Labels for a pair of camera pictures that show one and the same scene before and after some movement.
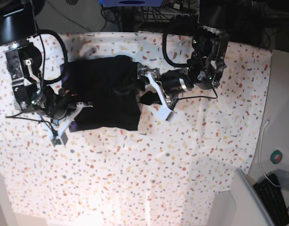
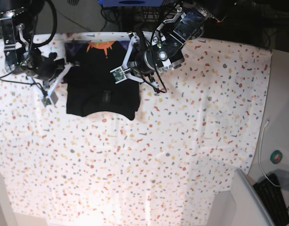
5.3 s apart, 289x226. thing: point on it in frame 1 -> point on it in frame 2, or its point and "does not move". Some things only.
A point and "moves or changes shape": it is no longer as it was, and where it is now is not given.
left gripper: [56, 105] -> [44, 68]
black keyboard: [271, 199] does not move
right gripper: [175, 82] -> [145, 62]
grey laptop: [251, 208] does not move
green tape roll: [276, 157] does not move
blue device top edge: [130, 3] does not move
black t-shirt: [114, 85] moves or changes shape
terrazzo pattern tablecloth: [168, 173] does not move
